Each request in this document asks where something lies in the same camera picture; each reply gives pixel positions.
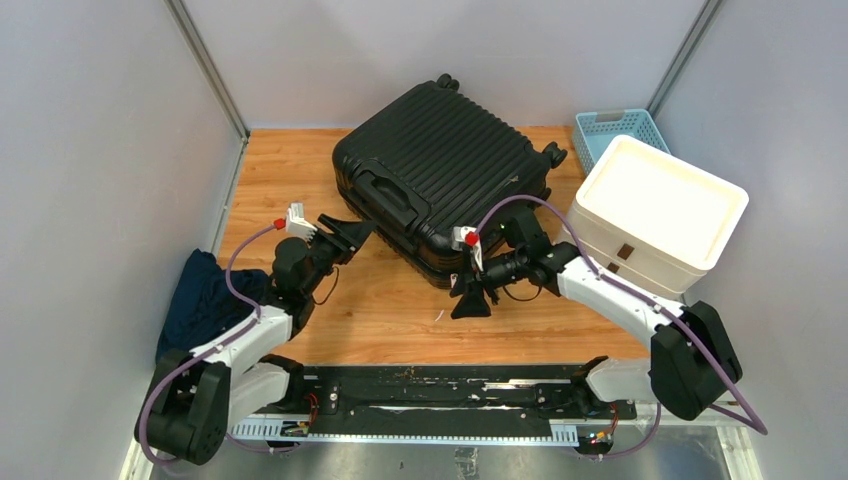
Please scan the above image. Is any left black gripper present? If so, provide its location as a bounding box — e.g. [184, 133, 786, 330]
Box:
[301, 215, 374, 297]

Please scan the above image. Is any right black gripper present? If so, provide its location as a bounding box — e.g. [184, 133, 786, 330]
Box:
[450, 249, 528, 320]

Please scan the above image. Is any black ribbed hard-shell suitcase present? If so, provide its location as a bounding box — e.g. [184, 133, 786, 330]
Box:
[332, 73, 567, 289]

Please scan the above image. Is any white three-drawer storage unit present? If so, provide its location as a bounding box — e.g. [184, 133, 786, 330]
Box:
[558, 135, 749, 299]

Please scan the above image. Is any light blue plastic basket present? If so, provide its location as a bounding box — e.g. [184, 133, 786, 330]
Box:
[572, 109, 670, 176]

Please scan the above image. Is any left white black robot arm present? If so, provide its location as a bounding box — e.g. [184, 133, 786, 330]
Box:
[134, 203, 376, 466]

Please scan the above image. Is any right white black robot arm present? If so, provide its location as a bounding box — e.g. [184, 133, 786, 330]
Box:
[450, 210, 743, 420]

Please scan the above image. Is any dark blue cloth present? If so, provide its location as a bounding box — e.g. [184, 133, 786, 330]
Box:
[154, 249, 254, 361]

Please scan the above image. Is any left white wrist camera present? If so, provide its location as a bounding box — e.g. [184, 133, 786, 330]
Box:
[284, 202, 318, 242]

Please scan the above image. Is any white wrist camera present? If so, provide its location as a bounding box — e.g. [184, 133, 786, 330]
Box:
[451, 226, 484, 273]
[284, 202, 318, 242]

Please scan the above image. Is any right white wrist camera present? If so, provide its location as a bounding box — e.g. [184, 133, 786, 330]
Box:
[451, 226, 484, 273]

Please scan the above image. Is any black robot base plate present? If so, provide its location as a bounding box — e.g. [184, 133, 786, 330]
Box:
[231, 364, 637, 447]

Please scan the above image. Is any left aluminium frame post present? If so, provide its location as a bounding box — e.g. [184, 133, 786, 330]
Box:
[164, 0, 250, 144]

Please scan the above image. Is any aluminium frame post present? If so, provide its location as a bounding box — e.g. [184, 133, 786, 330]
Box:
[164, 0, 250, 144]
[646, 0, 725, 118]

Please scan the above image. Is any right aluminium frame post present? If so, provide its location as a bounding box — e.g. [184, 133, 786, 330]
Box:
[646, 0, 725, 118]

